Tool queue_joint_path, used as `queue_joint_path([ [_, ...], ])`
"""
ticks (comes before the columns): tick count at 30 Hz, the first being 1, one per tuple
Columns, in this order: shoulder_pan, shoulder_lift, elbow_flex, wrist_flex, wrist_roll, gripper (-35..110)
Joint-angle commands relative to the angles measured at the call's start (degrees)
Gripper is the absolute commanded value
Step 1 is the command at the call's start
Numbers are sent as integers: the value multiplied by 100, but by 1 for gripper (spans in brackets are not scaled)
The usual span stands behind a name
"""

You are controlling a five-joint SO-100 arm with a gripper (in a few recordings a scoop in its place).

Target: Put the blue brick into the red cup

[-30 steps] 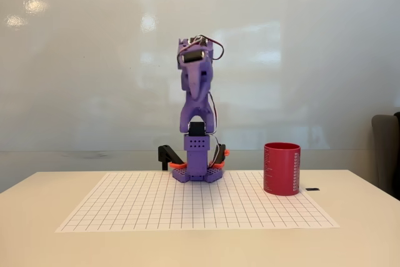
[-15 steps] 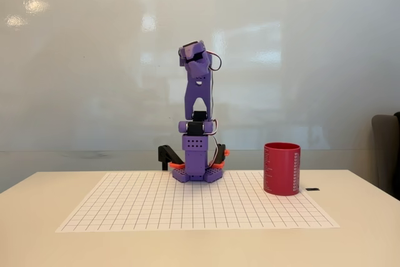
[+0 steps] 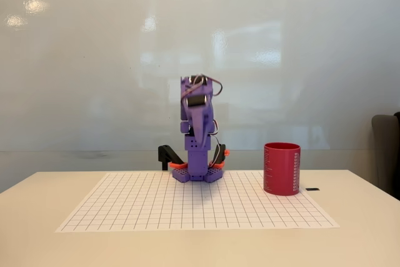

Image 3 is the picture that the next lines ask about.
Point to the purple gripper black servo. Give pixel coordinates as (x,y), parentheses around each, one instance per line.
(198,116)

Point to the purple robot arm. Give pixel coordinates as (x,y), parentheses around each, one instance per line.
(197,160)

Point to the red cup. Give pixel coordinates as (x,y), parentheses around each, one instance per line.
(281,170)

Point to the black table clamp orange knob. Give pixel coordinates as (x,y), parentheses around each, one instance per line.
(221,156)

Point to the black table clamp orange pad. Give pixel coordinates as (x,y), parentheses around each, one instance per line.
(165,154)

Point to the white grid paper mat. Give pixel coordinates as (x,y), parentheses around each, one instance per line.
(200,207)

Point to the small black flat piece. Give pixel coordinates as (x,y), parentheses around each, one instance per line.
(312,189)

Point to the dark grey chair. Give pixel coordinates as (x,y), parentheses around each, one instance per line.
(387,154)

